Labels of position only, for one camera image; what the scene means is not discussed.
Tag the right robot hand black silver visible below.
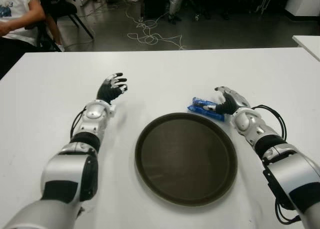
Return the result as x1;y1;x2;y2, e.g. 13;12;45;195
202;86;251;115

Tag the black left arm cable bundle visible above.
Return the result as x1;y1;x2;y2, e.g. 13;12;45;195
69;106;88;140

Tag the white cabinet black base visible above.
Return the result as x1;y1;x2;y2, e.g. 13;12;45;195
284;0;320;22

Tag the person in white t-shirt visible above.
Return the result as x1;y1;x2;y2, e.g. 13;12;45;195
0;0;65;54

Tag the white cable on floor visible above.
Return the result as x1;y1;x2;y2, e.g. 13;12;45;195
124;2;187;51

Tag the black office chair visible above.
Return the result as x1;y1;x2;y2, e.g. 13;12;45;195
37;0;95;52

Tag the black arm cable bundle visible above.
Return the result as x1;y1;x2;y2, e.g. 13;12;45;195
251;104;288;143
69;106;88;140

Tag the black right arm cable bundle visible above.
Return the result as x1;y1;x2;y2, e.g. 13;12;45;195
251;104;288;143

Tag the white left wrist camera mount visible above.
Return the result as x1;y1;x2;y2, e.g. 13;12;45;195
108;104;119;119

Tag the left robot hand black silver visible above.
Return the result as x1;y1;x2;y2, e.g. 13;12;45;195
96;72;129;106

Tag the black cabinet on wheels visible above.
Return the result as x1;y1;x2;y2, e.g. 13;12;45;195
141;0;171;19

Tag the blue Oreo cookie package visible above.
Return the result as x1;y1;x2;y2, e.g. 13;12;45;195
187;96;226;122

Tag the round dark brown tray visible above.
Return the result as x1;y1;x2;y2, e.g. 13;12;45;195
134;112;238;207

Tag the white side table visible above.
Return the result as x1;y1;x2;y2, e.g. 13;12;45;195
291;34;320;65

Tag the humanoid robot legs silver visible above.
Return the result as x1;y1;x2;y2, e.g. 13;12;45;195
166;0;186;22

